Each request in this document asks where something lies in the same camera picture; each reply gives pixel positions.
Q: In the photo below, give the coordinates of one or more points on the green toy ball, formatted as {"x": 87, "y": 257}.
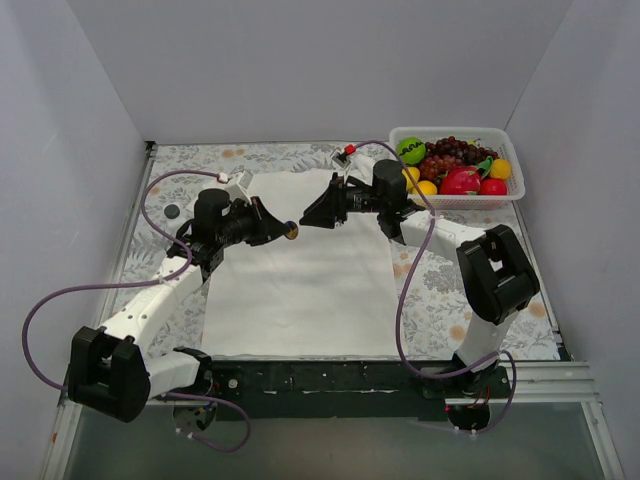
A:
{"x": 411, "y": 150}

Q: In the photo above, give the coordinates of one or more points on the yellow fruit toy right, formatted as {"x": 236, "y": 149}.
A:
{"x": 500, "y": 169}

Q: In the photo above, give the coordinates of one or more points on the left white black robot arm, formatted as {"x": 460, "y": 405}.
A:
{"x": 109, "y": 368}

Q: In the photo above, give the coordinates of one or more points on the orange yellow fruit toy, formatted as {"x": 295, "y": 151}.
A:
{"x": 426, "y": 187}

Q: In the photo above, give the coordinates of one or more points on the white daisy print t-shirt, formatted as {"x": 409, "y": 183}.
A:
{"x": 328, "y": 293}

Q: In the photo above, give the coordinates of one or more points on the white plastic fruit basket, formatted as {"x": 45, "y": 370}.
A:
{"x": 493, "y": 138}

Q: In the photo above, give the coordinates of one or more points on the dark red grape bunch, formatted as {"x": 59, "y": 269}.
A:
{"x": 450, "y": 152}

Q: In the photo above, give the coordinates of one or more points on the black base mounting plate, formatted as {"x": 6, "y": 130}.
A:
{"x": 279, "y": 389}

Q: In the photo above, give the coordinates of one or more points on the red apple toy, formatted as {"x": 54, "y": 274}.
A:
{"x": 493, "y": 187}

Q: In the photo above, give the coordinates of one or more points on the white bottle black cap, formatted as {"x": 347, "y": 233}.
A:
{"x": 172, "y": 211}

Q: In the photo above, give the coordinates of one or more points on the yellow lemon toy left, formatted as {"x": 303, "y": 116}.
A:
{"x": 412, "y": 177}

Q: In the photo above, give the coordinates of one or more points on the red dragon fruit toy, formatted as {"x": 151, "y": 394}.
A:
{"x": 461, "y": 181}

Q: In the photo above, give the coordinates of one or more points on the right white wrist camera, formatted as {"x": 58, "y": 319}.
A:
{"x": 350, "y": 161}

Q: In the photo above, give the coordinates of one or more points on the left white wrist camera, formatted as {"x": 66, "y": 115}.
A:
{"x": 236, "y": 185}

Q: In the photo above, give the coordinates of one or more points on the aluminium frame rail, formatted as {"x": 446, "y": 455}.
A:
{"x": 530, "y": 381}

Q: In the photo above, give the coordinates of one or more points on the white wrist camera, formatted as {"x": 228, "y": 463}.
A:
{"x": 350, "y": 161}
{"x": 236, "y": 185}

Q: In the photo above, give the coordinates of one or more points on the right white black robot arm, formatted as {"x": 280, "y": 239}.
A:
{"x": 498, "y": 278}

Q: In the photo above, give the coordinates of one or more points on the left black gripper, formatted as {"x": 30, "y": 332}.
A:
{"x": 255, "y": 221}

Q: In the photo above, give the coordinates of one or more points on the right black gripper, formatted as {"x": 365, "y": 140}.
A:
{"x": 339, "y": 200}

